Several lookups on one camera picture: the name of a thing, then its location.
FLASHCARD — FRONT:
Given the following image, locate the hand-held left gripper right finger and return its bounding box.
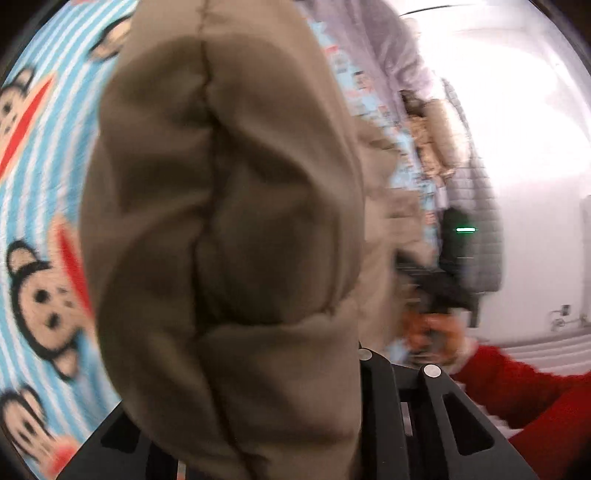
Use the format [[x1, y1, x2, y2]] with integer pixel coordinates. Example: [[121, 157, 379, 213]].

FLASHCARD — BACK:
[[358, 347, 539, 480]]

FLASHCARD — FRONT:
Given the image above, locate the wall socket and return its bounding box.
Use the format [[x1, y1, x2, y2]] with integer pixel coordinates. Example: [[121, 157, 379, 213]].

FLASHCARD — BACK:
[[549, 302, 576, 331]]

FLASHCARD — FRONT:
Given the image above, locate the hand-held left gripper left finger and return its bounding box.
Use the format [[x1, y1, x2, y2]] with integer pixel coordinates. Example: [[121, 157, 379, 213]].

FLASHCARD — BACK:
[[55, 401, 185, 480]]

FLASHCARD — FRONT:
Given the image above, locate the monkey print bedsheet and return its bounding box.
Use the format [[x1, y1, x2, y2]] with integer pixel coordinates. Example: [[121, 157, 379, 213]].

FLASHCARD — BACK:
[[0, 0, 446, 478]]

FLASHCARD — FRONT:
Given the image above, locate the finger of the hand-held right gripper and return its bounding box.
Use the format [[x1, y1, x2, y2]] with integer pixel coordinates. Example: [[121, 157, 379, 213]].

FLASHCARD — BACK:
[[394, 251, 439, 289]]

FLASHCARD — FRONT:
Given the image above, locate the purple fleece blanket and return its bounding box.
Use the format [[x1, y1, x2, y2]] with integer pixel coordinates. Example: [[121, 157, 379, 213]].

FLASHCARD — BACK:
[[365, 0, 437, 100]]

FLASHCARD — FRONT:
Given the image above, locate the brown puffer jacket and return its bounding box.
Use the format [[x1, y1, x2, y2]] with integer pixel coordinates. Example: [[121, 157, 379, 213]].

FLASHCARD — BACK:
[[79, 0, 435, 480]]

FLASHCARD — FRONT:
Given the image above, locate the person's right hand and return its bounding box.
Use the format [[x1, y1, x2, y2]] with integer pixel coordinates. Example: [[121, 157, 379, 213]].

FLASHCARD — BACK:
[[403, 310, 468, 372]]

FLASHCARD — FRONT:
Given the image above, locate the person's right forearm red sleeve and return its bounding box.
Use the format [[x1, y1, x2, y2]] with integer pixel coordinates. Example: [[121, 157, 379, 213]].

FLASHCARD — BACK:
[[450, 344, 591, 480]]

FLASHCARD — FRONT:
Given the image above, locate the dark brown plush cloth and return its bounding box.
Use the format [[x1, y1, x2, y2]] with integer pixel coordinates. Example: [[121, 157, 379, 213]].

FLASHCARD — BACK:
[[401, 90, 428, 116]]

